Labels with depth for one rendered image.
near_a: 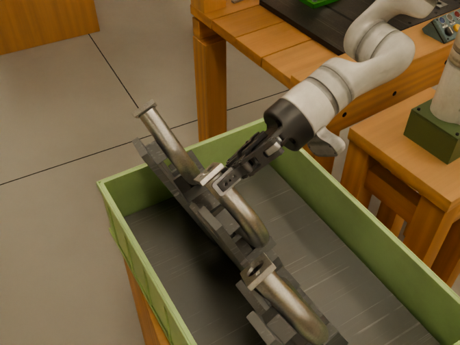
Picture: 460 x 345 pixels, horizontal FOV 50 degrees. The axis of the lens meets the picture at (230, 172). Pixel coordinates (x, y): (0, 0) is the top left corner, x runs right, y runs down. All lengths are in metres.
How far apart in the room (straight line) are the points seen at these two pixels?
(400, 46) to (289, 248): 0.47
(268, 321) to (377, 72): 0.38
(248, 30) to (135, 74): 1.53
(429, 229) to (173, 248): 0.63
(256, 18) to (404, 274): 1.05
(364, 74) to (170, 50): 2.62
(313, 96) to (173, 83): 2.30
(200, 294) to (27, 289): 1.24
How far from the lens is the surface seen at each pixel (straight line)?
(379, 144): 1.29
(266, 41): 1.59
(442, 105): 1.26
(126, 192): 1.06
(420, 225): 1.31
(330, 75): 0.73
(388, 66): 0.76
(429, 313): 0.97
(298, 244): 1.04
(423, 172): 1.25
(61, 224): 2.28
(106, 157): 2.53
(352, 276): 1.01
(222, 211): 0.69
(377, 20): 0.79
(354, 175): 1.40
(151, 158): 0.79
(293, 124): 0.69
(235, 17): 1.73
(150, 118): 0.81
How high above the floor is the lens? 1.67
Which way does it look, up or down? 44 degrees down
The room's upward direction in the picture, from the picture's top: straight up
